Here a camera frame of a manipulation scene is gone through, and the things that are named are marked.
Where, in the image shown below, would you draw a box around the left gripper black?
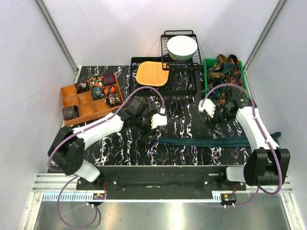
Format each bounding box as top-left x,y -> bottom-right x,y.
134,110 -> 158,140

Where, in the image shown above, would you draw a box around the dark green tie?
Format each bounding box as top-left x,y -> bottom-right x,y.
158,131 -> 282,147

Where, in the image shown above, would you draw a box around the brown blue tie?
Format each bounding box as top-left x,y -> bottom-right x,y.
62,105 -> 79,121

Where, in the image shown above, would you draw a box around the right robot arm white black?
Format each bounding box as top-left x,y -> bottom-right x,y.
213,88 -> 291,190

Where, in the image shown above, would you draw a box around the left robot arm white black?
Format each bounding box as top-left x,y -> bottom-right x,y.
47,97 -> 167,190

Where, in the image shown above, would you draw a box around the navy tie orange flowers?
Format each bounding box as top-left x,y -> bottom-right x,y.
213,54 -> 246,106

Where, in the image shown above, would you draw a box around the brown teal patterned tie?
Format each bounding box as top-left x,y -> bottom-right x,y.
207,54 -> 232,89

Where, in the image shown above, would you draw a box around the rolled beige patterned tie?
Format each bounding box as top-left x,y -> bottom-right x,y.
105,93 -> 122,107

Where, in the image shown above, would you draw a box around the green plastic bin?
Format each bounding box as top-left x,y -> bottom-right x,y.
203,58 -> 247,104

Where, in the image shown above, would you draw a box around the rolled navy orange striped tie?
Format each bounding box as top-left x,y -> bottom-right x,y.
104,84 -> 119,97

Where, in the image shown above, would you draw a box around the orange woven pot holder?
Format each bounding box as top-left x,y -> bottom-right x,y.
136,61 -> 169,87

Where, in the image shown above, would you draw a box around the orange wooden divided box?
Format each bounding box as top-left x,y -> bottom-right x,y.
60,73 -> 124,126

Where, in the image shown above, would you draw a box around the rolled blue paisley tie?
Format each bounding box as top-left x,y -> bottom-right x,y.
92,87 -> 106,101

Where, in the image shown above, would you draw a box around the rolled maroon striped tie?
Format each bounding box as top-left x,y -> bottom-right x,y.
103,73 -> 116,86

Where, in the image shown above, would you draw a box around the rolled colourful floral tie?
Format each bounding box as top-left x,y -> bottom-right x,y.
89,77 -> 104,88

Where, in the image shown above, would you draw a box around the white bowl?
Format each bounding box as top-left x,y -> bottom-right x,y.
166,35 -> 198,62

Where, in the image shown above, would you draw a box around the rolled dark floral tie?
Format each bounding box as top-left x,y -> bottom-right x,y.
74,81 -> 90,94

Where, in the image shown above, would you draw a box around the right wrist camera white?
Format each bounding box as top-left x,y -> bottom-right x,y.
198,98 -> 216,118

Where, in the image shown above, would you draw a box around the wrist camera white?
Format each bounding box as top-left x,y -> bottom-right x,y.
198,98 -> 216,118
151,114 -> 167,129

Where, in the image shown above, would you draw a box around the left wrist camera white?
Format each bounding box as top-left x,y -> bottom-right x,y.
151,114 -> 167,129

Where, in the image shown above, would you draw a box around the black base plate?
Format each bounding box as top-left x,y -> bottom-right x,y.
76,165 -> 246,202

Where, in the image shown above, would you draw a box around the black wire dish rack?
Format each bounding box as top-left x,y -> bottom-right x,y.
160,30 -> 202,70

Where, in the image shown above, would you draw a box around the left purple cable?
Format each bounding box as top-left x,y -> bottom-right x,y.
47,86 -> 166,228

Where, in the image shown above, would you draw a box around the purple cable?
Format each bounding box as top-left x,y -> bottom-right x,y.
47,86 -> 166,228
200,83 -> 284,208

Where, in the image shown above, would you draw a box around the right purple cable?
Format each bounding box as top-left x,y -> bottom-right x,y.
200,83 -> 284,208

